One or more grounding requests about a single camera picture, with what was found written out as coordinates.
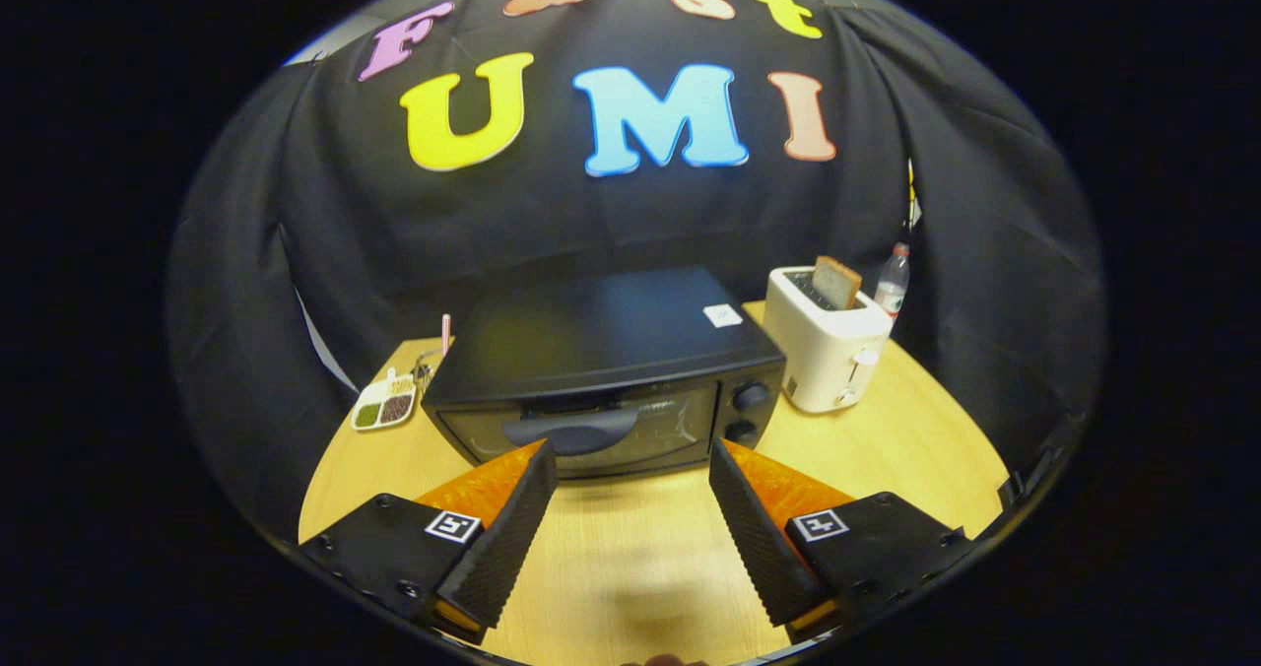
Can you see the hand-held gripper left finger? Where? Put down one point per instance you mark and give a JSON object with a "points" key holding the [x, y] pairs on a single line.
{"points": [[507, 538]]}

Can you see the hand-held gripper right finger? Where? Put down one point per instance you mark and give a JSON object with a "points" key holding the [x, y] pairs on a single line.
{"points": [[759, 538]]}

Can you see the black toaster oven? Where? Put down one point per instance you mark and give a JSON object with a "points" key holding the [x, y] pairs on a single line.
{"points": [[591, 331]]}

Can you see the white pop-up toaster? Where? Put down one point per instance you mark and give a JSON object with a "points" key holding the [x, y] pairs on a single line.
{"points": [[818, 361]]}

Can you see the white divided dish of beans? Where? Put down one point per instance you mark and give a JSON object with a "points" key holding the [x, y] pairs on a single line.
{"points": [[384, 410]]}

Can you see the brown bread slice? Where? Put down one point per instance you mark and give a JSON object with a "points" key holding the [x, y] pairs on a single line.
{"points": [[837, 282]]}

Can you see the clear red label water bottle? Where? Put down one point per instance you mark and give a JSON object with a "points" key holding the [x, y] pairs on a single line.
{"points": [[892, 292]]}

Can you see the black backdrop cloth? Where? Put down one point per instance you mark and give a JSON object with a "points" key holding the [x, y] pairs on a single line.
{"points": [[640, 223]]}

